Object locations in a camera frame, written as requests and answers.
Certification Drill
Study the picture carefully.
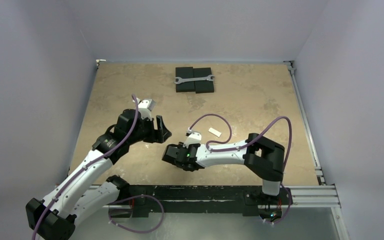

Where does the black foam block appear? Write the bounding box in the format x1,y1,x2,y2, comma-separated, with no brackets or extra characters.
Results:
175,66,196,93
193,67,215,94

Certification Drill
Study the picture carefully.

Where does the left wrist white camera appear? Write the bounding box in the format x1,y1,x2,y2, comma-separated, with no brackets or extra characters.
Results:
136,98,156,121

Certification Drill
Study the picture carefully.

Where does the right aluminium frame rail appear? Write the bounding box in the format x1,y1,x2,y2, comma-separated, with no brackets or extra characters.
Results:
283,61,350,240

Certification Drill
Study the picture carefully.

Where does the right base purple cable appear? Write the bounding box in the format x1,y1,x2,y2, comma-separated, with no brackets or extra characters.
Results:
262,184,294,226

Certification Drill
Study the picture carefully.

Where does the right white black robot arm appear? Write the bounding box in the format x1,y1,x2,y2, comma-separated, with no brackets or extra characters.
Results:
162,131,285,204

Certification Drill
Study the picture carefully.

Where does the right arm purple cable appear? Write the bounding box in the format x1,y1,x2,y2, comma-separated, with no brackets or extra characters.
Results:
187,113,293,173

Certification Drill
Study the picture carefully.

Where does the white remote battery cover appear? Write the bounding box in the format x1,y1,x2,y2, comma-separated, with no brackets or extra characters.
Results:
208,127,222,138

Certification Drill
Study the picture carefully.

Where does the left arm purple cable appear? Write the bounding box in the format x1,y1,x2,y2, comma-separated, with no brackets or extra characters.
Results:
30,94,141,240

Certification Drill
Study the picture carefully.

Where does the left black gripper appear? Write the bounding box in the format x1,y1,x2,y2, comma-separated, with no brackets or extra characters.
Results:
127,114,170,145

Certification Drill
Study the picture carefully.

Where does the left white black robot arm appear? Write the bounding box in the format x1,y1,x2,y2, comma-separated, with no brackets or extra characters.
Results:
25,107,172,240

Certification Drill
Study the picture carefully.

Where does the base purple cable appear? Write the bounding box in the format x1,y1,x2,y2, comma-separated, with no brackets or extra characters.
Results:
262,184,294,226
107,194,165,234

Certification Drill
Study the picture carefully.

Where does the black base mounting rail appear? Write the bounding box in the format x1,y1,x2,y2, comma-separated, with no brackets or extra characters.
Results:
113,185,293,220

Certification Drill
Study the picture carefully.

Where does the left black foam block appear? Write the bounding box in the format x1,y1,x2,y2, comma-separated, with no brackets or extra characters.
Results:
175,66,196,93

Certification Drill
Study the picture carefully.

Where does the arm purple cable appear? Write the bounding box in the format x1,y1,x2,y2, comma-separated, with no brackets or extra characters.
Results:
30,94,141,240
187,113,293,173

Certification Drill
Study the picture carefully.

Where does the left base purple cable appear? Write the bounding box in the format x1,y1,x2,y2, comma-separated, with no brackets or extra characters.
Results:
107,194,165,234

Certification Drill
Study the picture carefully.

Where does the silver open-end wrench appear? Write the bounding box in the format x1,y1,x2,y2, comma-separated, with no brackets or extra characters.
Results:
174,74,215,85

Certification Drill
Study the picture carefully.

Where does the right black foam block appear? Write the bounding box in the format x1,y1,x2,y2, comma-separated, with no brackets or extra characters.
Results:
193,67,215,94

